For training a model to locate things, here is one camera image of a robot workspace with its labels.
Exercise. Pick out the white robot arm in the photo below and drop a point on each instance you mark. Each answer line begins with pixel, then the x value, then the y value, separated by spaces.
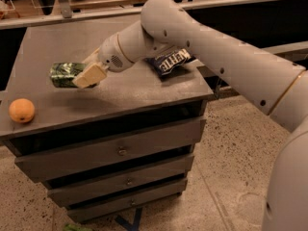
pixel 277 87

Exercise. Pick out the orange fruit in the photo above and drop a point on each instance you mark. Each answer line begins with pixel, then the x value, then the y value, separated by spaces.
pixel 22 110

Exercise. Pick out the green object on floor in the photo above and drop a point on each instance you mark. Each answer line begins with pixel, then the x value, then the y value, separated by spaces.
pixel 74 227

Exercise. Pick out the top grey drawer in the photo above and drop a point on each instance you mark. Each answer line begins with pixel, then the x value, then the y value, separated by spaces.
pixel 58 163

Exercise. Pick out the green soda can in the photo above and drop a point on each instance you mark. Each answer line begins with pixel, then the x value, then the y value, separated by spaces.
pixel 63 74

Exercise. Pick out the metal railing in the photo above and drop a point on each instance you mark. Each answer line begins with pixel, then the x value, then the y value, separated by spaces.
pixel 128 4

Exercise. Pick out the blue chip bag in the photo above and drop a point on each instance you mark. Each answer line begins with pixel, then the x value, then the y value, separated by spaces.
pixel 164 64

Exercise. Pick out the grey drawer cabinet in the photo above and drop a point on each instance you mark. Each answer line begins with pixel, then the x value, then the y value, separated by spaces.
pixel 124 104

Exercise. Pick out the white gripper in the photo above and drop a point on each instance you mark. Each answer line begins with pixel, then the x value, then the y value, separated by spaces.
pixel 111 54

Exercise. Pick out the middle grey drawer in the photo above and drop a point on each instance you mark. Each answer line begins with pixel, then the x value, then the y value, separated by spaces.
pixel 121 181

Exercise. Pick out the bottom grey drawer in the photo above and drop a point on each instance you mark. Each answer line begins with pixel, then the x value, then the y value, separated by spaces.
pixel 127 201

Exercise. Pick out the grey drawer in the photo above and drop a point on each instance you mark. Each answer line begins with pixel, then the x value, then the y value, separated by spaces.
pixel 121 181
pixel 127 201
pixel 58 163

